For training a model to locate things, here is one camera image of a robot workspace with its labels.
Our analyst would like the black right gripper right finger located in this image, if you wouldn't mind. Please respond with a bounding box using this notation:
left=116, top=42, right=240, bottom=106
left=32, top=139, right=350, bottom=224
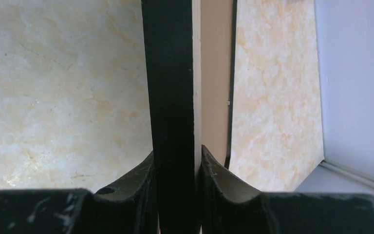
left=201, top=146, right=374, bottom=234

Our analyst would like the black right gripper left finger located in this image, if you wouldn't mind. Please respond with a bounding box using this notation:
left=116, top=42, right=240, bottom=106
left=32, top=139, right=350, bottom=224
left=0, top=155, right=158, bottom=234

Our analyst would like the wooden picture frame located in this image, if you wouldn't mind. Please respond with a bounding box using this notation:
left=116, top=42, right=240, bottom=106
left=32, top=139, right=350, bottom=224
left=141, top=0, right=237, bottom=234

